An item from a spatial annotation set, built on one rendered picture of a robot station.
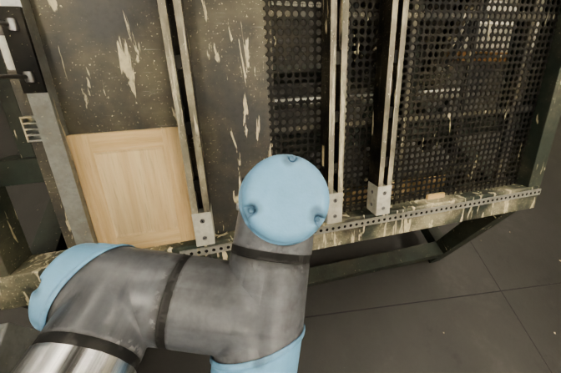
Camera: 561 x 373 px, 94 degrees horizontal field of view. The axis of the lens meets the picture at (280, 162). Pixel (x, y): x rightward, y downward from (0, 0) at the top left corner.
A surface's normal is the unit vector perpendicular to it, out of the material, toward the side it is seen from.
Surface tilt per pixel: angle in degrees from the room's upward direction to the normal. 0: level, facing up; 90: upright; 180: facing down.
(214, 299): 8
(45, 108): 57
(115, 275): 10
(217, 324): 33
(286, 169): 28
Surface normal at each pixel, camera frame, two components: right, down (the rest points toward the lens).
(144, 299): 0.07, -0.45
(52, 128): 0.24, 0.29
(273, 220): 0.15, -0.22
